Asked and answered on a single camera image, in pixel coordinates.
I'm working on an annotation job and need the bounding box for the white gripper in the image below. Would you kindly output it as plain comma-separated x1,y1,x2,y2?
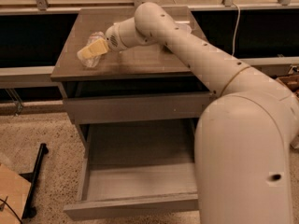
77,24,127,60

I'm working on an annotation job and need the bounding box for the clear plastic water bottle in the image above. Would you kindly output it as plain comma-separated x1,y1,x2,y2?
77,32,108,68

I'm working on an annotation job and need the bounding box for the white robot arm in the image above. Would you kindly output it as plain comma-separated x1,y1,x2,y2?
78,3,299,224

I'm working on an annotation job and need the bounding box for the grey drawer cabinet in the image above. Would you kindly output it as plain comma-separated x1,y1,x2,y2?
51,7,215,148

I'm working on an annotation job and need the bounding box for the closed grey top drawer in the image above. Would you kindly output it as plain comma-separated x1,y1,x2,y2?
64,92,213,124

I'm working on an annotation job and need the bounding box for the open grey middle drawer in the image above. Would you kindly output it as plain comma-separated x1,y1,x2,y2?
64,119,198,220

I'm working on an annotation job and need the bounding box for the white ceramic bowl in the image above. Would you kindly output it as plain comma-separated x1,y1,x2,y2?
175,23,192,35

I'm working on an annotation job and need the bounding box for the cardboard box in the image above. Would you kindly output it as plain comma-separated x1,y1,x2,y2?
277,75,299,97

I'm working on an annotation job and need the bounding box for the white cable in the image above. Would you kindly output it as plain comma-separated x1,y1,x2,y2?
231,3,241,58

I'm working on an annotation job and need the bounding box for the black cable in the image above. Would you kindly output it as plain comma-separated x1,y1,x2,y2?
0,198,23,224

